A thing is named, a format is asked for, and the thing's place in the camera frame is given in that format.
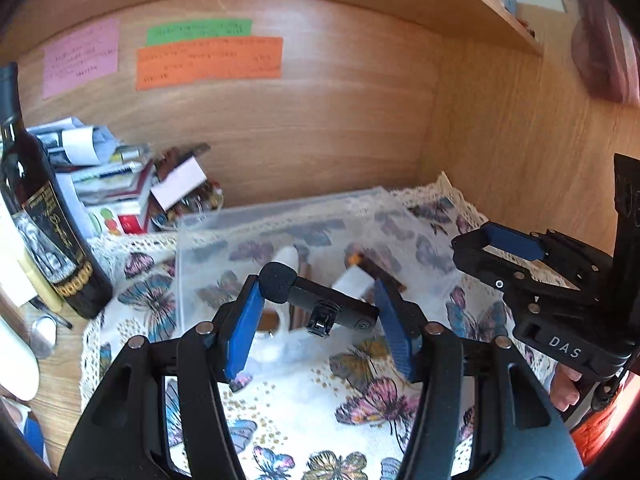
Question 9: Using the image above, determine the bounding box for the white rounded device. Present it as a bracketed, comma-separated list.
[0, 319, 41, 402]

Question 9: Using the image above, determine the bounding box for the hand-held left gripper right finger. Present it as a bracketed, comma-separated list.
[372, 278, 587, 480]

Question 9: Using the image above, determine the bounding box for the green paper note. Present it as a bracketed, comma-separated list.
[146, 18, 253, 46]

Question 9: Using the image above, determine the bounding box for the orange paper note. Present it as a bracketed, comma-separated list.
[135, 36, 284, 92]

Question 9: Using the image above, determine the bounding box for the butterfly print tablecloth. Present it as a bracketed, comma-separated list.
[80, 172, 557, 480]

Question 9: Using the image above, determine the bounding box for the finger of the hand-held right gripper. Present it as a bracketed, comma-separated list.
[481, 223, 614, 287]
[451, 227, 577, 314]

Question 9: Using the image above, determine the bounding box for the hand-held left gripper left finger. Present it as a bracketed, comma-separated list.
[57, 275, 267, 480]

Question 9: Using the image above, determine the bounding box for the small white box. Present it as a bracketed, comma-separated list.
[150, 155, 209, 211]

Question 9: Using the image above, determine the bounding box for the blue and white packet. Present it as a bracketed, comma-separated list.
[0, 394, 52, 467]

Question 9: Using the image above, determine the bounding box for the black wireless microphone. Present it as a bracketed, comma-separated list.
[258, 261, 380, 339]

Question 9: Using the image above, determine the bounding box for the rose gold metal tube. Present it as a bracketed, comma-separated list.
[294, 244, 314, 332]

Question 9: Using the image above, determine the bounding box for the person's right hand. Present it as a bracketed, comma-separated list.
[549, 366, 584, 412]

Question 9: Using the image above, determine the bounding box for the stack of books and papers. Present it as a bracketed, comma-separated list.
[27, 117, 157, 237]

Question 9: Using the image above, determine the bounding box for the white paper sheet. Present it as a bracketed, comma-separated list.
[0, 199, 37, 307]

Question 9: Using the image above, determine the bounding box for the pink sticky note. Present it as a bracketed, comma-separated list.
[42, 18, 120, 100]

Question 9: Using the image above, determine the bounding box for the clear plastic storage box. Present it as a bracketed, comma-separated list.
[175, 187, 455, 363]

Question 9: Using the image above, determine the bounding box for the dark wine bottle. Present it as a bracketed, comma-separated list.
[0, 62, 114, 320]

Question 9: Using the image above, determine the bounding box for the metal spoon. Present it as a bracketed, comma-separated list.
[30, 314, 74, 361]

